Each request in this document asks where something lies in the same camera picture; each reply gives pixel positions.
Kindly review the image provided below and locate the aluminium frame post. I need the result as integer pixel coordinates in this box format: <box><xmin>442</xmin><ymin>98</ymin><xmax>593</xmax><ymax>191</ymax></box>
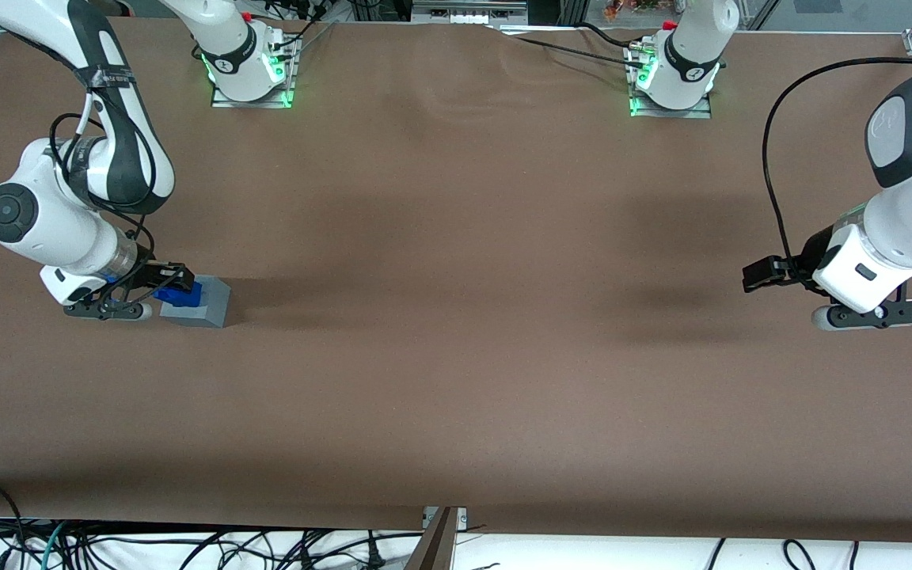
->
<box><xmin>404</xmin><ymin>507</ymin><xmax>461</xmax><ymax>570</ymax></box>

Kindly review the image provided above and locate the gray square base block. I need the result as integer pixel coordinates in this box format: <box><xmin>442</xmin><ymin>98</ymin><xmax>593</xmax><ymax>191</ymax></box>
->
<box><xmin>159</xmin><ymin>275</ymin><xmax>233</xmax><ymax>329</ymax></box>

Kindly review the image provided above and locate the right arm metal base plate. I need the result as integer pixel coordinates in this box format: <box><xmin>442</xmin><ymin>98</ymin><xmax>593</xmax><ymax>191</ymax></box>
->
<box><xmin>210</xmin><ymin>30</ymin><xmax>298</xmax><ymax>109</ymax></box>

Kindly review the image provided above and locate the white power strip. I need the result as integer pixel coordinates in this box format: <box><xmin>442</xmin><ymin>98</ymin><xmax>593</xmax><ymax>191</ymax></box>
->
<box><xmin>410</xmin><ymin>0</ymin><xmax>531</xmax><ymax>25</ymax></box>

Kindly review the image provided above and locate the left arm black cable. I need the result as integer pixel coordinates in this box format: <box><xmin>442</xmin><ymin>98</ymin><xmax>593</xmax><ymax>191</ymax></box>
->
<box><xmin>762</xmin><ymin>57</ymin><xmax>912</xmax><ymax>278</ymax></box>

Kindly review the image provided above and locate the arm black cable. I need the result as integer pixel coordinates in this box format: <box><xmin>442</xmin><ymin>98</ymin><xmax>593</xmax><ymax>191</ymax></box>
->
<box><xmin>49</xmin><ymin>87</ymin><xmax>158</xmax><ymax>310</ymax></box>
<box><xmin>762</xmin><ymin>57</ymin><xmax>912</xmax><ymax>278</ymax></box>

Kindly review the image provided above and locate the long black cable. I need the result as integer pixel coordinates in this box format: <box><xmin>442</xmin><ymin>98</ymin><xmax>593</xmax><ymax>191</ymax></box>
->
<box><xmin>511</xmin><ymin>35</ymin><xmax>648</xmax><ymax>69</ymax></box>

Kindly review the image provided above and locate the teal cable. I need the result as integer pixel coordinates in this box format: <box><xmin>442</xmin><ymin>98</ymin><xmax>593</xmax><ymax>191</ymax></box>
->
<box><xmin>39</xmin><ymin>520</ymin><xmax>70</xmax><ymax>570</ymax></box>

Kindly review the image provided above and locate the blue plastic part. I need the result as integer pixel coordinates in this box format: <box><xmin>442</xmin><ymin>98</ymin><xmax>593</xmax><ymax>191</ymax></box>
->
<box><xmin>153</xmin><ymin>280</ymin><xmax>203</xmax><ymax>309</ymax></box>

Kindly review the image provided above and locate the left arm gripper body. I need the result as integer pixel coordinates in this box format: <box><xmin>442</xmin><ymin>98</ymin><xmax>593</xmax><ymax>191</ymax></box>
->
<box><xmin>800</xmin><ymin>224</ymin><xmax>912</xmax><ymax>316</ymax></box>

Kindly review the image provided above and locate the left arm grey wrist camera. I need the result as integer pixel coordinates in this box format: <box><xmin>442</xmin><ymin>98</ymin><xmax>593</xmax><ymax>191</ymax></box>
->
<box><xmin>811</xmin><ymin>298</ymin><xmax>912</xmax><ymax>333</ymax></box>

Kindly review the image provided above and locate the short black cable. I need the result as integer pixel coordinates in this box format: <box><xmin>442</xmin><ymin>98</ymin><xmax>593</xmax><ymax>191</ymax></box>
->
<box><xmin>578</xmin><ymin>21</ymin><xmax>633</xmax><ymax>48</ymax></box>

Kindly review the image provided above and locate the metal frame bracket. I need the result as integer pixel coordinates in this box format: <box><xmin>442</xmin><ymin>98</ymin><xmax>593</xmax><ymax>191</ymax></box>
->
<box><xmin>421</xmin><ymin>506</ymin><xmax>469</xmax><ymax>531</ymax></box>

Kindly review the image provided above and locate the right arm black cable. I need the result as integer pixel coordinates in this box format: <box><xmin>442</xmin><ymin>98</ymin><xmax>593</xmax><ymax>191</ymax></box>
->
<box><xmin>49</xmin><ymin>87</ymin><xmax>158</xmax><ymax>310</ymax></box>

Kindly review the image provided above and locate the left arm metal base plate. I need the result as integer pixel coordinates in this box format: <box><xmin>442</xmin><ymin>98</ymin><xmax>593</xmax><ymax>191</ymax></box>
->
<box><xmin>628</xmin><ymin>44</ymin><xmax>713</xmax><ymax>120</ymax></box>

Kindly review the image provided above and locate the brown table cover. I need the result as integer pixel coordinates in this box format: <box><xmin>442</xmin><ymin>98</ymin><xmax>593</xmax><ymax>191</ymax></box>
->
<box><xmin>0</xmin><ymin>14</ymin><xmax>912</xmax><ymax>545</ymax></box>

